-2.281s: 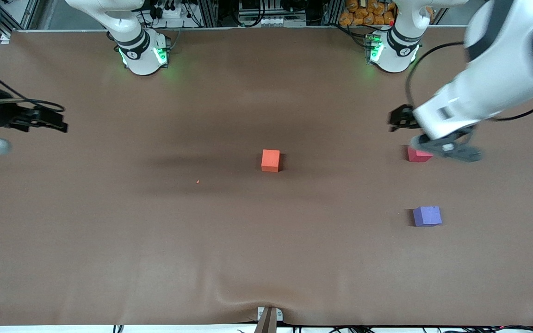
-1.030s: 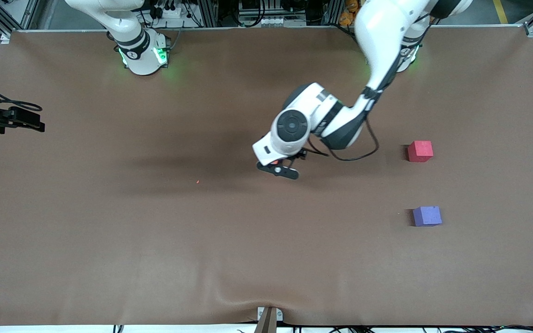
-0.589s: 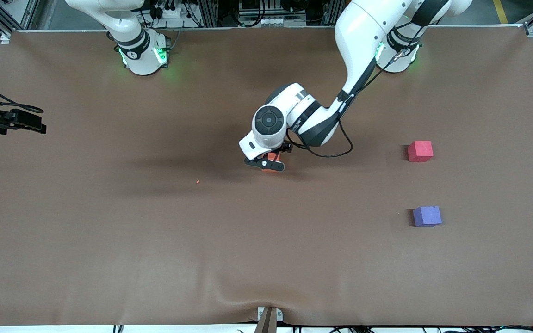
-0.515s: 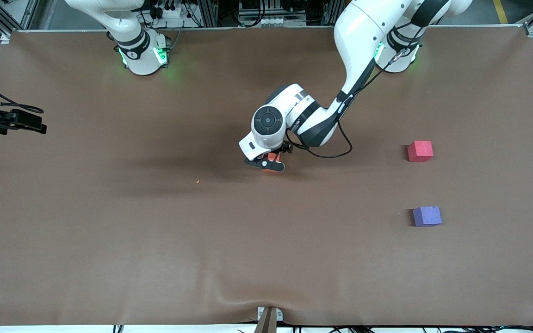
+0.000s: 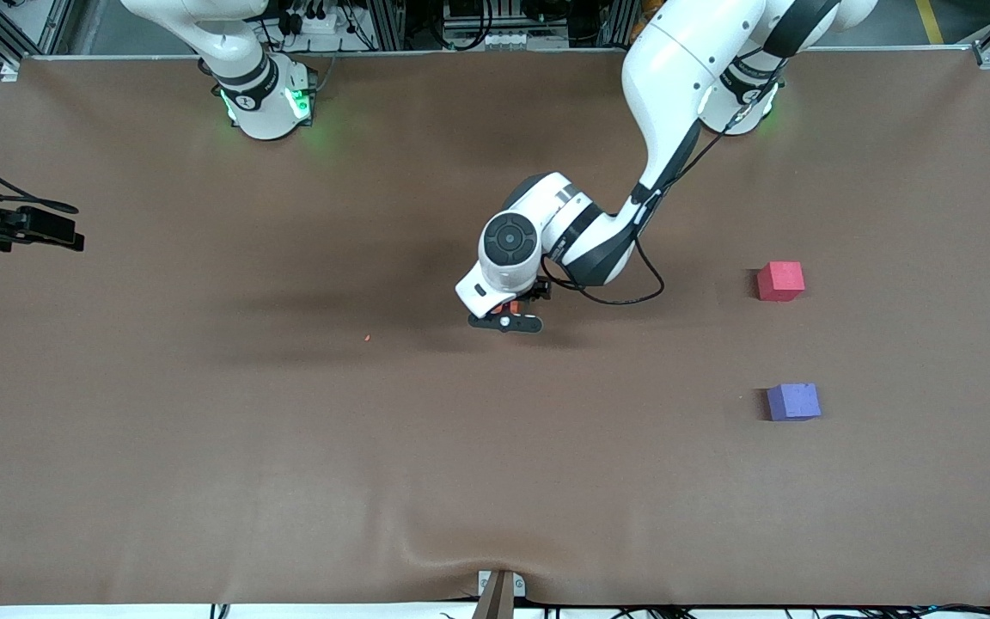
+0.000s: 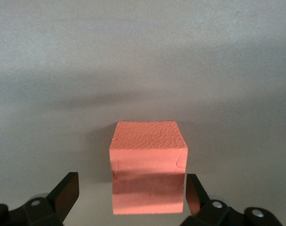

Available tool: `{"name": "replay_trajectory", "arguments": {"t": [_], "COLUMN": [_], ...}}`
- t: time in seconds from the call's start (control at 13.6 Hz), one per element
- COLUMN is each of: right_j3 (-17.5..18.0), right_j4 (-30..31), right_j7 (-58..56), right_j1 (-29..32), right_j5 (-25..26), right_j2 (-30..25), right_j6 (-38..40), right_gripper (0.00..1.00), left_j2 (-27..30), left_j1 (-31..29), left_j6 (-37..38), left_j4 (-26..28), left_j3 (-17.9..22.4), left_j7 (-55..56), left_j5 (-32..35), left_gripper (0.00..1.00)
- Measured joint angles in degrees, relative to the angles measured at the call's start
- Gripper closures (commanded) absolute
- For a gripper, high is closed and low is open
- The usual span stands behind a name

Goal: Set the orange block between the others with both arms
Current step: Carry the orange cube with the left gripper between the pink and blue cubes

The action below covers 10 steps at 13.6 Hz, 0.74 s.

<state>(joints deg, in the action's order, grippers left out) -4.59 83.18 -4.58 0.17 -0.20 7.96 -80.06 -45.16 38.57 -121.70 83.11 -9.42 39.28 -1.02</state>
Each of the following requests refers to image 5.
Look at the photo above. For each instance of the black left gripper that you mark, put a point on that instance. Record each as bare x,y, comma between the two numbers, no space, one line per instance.
533,299

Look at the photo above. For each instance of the orange foam block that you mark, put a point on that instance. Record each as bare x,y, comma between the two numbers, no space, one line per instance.
508,308

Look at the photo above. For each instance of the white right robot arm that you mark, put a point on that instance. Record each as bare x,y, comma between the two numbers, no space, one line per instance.
237,52

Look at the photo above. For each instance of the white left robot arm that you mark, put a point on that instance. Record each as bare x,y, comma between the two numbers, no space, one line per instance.
684,69

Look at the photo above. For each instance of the brown table cover mat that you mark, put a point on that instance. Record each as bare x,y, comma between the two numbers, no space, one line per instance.
495,430

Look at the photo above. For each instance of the red foam block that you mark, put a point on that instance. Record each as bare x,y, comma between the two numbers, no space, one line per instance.
780,281

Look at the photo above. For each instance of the purple foam block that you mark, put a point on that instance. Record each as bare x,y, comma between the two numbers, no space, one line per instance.
793,401

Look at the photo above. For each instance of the white power strip with plugs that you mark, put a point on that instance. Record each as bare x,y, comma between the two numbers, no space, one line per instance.
314,21

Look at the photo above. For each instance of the small metal edge bracket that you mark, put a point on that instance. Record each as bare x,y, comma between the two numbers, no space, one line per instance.
485,585

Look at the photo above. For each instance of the aluminium frame post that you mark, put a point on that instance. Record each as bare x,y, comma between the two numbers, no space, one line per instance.
392,21
620,21

